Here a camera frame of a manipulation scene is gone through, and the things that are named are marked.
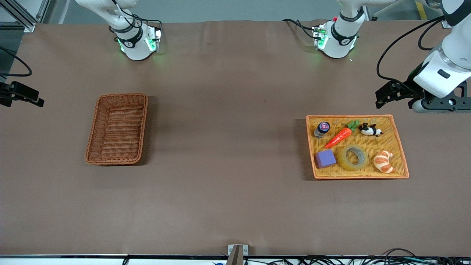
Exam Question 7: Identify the orange wicker tray basket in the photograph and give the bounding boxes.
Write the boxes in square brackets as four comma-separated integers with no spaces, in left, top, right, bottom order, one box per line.
[305,114,410,180]

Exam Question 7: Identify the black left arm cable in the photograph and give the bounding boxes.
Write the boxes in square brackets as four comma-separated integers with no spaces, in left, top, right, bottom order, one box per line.
[376,15,450,93]

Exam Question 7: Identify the clear yellowish tape roll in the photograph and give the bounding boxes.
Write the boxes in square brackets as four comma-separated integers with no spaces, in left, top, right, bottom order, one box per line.
[337,144,369,172]

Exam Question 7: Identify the brown table mat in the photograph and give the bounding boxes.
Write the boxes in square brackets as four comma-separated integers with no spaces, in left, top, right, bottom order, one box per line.
[0,20,471,257]

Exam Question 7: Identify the orange toy carrot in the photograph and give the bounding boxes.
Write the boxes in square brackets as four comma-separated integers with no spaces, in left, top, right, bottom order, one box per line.
[324,120,361,149]

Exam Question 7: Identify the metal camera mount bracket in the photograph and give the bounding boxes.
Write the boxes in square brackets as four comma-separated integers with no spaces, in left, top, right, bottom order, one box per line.
[225,244,249,265]

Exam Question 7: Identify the small dark-capped bottle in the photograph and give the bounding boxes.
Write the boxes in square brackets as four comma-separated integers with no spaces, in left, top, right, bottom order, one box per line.
[314,122,331,139]

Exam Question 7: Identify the black cable bundle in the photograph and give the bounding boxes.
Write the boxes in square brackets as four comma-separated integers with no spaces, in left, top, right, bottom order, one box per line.
[121,248,471,265]

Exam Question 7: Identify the brown wicker basket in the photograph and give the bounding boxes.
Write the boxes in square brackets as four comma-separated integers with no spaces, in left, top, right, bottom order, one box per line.
[85,93,149,166]

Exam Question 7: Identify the black white panda toy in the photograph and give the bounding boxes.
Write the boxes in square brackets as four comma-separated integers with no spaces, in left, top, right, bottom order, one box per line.
[358,123,383,137]

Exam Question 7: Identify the purple cube block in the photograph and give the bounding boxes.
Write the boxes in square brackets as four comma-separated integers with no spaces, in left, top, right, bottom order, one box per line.
[315,149,337,169]

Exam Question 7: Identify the toy croissant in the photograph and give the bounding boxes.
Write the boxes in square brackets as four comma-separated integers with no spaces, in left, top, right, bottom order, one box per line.
[373,150,395,174]

